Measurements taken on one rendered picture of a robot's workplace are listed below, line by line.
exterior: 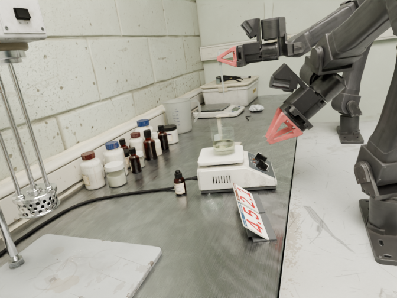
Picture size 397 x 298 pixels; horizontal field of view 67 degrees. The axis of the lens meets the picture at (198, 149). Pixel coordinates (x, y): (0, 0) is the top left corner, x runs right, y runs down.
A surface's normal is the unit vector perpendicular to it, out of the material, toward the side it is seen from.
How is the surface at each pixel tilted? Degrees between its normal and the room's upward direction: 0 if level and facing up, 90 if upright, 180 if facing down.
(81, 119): 90
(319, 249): 0
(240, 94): 93
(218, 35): 90
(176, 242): 0
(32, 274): 0
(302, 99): 90
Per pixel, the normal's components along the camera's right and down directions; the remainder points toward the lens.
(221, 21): -0.33, 0.33
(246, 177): -0.11, 0.33
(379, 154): -0.98, 0.18
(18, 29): 0.94, -0.01
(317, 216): -0.12, -0.94
